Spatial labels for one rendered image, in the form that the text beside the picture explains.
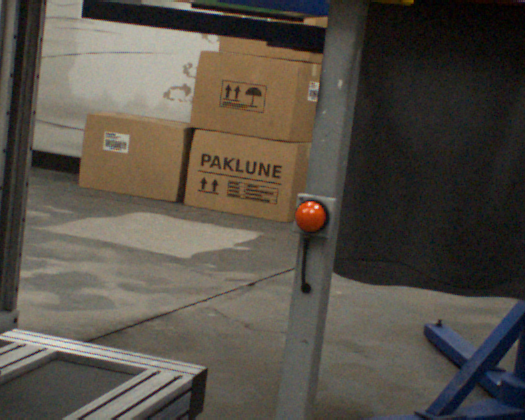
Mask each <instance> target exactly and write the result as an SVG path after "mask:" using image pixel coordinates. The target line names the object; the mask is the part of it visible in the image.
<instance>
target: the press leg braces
mask: <svg viewBox="0 0 525 420"><path fill-rule="evenodd" d="M524 328H525V301H522V300H518V301H517V302H516V303H515V305H514V306H513V308H512V309H511V310H510V311H509V312H508V313H507V314H506V316H505V317H504V318H503V319H502V320H501V322H500V323H499V324H498V325H497V326H496V328H494V329H493V330H492V332H491V334H490V335H489V336H488V337H487V338H486V340H485V341H484V342H483V343H482V344H481V346H480V347H478V348H477V349H476V351H475V352H474V353H473V354H472V356H471V358H470V359H469V360H468V361H467V362H466V364H465V365H464V366H462V367H461V369H460V370H459V371H458V372H457V373H456V375H455V376H454V377H453V378H452V381H451V382H450V383H449V384H448V385H446V387H445V388H444V389H443V390H442V391H441V393H440V394H439V395H438V396H437V397H436V399H435V400H434V401H433V402H432V405H430V406H429V407H428V408H427V409H420V410H414V411H413V413H415V414H418V415H420V416H422V417H425V418H427V419H429V420H454V419H460V418H467V415H465V414H462V413H460V412H458V411H455V410H456V409H457V407H458V406H460V405H461V403H462V402H463V401H464V400H465V399H466V397H467V396H468V395H469V394H470V393H471V391H472V390H473V388H474V387H475V386H476V385H477V384H478V383H479V381H480V380H481V379H482V378H483V377H484V375H485V374H486V373H487V372H488V371H489V370H494V371H506V369H505V368H502V367H501V366H500V365H499V362H500V361H501V360H502V358H503V357H504V356H505V355H506V353H507V352H508V351H509V349H510V348H512V347H513V345H514V344H515V341H516V340H517V339H518V338H519V333H520V331H521V330H522V329H524Z"/></svg>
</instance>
